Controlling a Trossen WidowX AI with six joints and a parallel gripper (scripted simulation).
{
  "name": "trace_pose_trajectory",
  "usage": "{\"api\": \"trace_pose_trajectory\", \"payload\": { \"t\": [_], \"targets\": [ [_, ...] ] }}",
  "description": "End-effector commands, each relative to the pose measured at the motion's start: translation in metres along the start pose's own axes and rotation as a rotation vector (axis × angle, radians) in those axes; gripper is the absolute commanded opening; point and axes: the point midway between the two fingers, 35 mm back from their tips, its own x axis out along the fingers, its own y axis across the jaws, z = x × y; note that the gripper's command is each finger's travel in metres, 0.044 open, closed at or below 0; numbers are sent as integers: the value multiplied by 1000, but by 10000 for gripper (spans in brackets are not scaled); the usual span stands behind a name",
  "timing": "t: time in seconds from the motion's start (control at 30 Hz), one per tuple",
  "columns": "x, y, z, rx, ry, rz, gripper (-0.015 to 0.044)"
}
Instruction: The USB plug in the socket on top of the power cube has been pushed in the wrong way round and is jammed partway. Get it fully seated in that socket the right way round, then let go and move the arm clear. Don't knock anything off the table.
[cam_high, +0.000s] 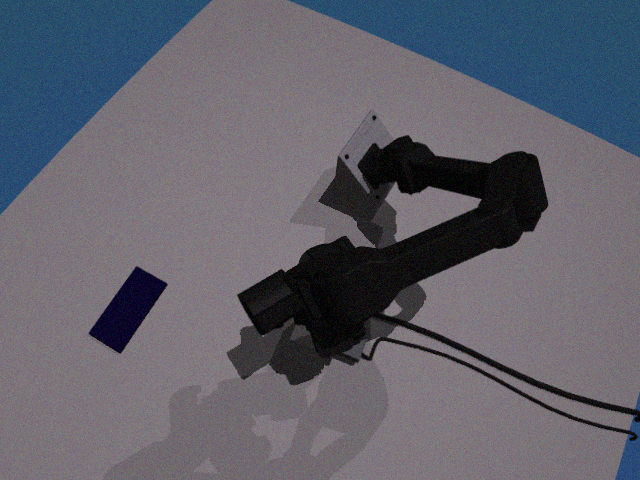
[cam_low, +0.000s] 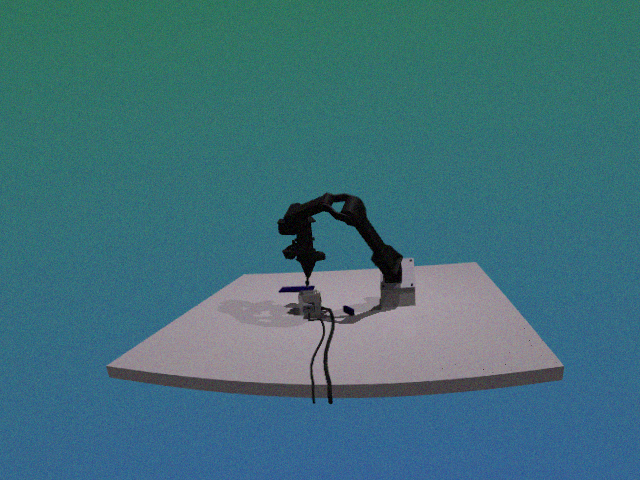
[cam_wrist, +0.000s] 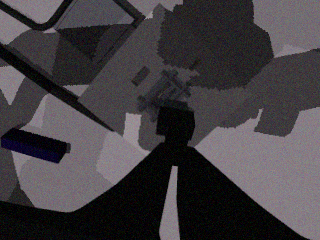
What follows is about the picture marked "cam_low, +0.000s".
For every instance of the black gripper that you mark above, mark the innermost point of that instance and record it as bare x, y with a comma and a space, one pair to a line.
309, 258

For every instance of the thin black cable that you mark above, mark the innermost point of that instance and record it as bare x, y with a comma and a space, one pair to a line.
309, 307

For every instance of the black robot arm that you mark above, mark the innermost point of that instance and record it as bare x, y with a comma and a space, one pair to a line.
298, 218

